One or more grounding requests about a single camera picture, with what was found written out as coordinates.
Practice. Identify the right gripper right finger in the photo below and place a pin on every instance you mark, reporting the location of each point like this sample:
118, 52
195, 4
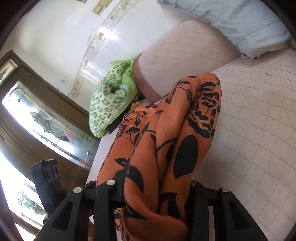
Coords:
231, 219

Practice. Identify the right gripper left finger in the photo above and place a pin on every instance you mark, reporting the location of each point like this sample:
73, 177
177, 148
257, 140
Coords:
70, 220

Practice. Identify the orange black floral garment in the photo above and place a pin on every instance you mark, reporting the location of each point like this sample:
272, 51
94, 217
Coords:
160, 145

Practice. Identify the brown wooden glass door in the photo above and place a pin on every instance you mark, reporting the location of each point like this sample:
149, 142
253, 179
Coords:
40, 123

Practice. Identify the green white checkered pillow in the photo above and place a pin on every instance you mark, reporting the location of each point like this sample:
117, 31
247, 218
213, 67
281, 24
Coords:
112, 96

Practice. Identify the pink quilted bolster cushion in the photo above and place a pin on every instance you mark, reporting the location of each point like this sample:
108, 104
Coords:
190, 49

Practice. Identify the light blue pillow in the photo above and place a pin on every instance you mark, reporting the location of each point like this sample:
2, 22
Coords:
249, 25

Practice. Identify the beige wall switch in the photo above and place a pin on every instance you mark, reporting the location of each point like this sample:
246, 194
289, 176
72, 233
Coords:
100, 6

